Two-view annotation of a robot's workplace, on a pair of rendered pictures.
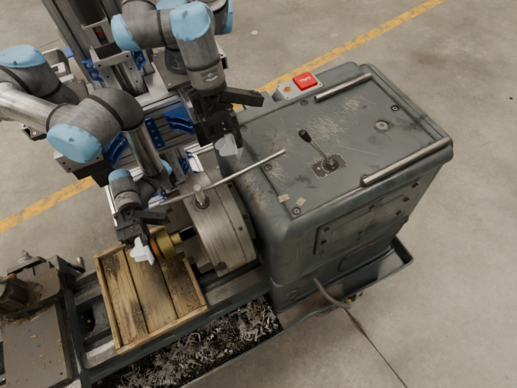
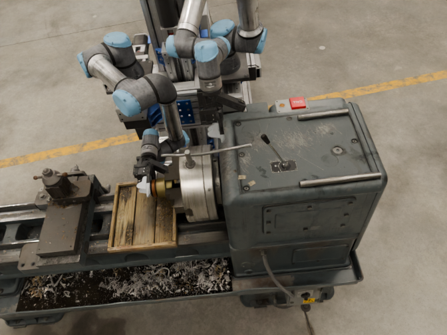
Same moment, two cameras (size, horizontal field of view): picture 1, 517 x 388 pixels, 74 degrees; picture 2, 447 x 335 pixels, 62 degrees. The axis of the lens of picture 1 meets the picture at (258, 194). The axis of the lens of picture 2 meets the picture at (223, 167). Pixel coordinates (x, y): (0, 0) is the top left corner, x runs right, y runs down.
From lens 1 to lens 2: 0.54 m
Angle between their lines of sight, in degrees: 14
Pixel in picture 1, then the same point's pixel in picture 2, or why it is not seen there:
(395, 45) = not seen: outside the picture
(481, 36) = not seen: outside the picture
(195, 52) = (203, 69)
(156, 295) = (146, 223)
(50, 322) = (75, 214)
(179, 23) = (197, 51)
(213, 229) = (191, 183)
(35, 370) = (57, 238)
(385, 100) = (350, 133)
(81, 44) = (157, 37)
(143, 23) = (183, 44)
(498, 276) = not seen: outside the picture
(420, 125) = (366, 159)
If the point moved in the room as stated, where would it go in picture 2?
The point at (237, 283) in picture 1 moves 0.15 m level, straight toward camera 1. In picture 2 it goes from (203, 236) to (203, 268)
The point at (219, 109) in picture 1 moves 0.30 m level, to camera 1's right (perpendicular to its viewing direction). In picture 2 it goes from (213, 106) to (300, 118)
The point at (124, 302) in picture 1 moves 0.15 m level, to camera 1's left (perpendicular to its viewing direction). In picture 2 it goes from (124, 221) to (95, 214)
